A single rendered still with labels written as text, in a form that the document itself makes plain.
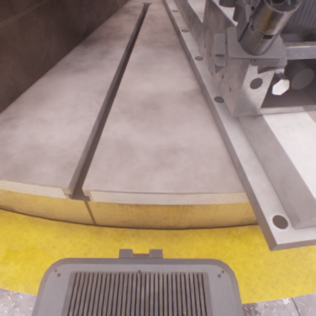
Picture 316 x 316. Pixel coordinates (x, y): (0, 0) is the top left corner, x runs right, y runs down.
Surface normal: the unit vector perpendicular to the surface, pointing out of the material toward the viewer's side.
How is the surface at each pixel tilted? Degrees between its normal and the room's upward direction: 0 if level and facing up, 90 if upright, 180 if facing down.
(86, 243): 0
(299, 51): 90
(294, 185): 71
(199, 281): 0
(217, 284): 0
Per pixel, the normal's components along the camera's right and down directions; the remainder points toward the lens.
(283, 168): -0.94, -0.13
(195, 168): 0.01, -0.65
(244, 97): 0.12, 0.75
